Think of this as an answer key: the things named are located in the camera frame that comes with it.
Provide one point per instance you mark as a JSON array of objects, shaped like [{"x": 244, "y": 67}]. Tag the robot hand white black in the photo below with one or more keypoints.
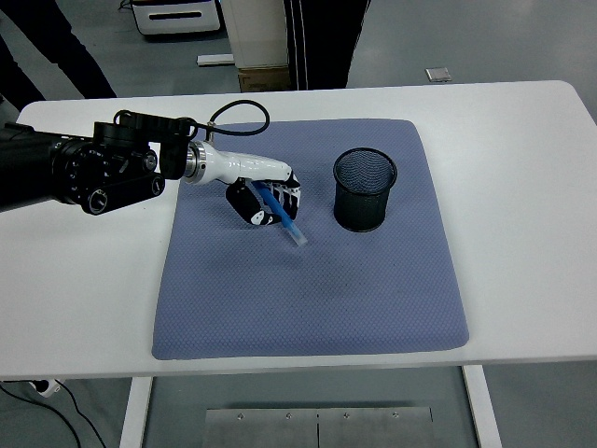
[{"x": 242, "y": 168}]

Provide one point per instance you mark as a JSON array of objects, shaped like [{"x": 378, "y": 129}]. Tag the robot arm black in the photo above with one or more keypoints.
[{"x": 70, "y": 172}]

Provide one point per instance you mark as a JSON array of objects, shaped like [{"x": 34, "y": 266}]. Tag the white table leg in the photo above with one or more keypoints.
[
  {"x": 135, "y": 415},
  {"x": 480, "y": 410}
]

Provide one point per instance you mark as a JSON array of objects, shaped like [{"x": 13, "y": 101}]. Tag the blue-grey textured mat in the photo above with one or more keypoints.
[{"x": 303, "y": 289}]

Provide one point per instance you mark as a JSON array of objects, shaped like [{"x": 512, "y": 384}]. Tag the person in striped trousers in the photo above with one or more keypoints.
[{"x": 322, "y": 42}]

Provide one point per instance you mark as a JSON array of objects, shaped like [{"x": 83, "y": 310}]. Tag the silver floor socket plate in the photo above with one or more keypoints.
[{"x": 438, "y": 74}]

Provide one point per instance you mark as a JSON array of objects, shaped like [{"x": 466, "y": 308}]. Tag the white base bar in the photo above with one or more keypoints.
[{"x": 214, "y": 59}]

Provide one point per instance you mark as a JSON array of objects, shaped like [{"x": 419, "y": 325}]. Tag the black mesh pen holder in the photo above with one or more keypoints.
[{"x": 361, "y": 210}]

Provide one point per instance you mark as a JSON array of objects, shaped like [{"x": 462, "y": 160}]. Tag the person in dark trousers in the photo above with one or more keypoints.
[{"x": 79, "y": 70}]

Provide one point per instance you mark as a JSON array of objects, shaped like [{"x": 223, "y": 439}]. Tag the brown cardboard box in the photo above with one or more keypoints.
[{"x": 263, "y": 79}]

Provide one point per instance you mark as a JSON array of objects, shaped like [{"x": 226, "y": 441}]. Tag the white cabinet unit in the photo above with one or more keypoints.
[{"x": 256, "y": 32}]

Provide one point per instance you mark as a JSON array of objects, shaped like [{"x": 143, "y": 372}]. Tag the blue marker clear cap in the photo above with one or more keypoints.
[{"x": 291, "y": 231}]

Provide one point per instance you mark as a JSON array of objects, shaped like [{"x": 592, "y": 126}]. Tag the white device with dark slot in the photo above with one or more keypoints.
[{"x": 177, "y": 16}]

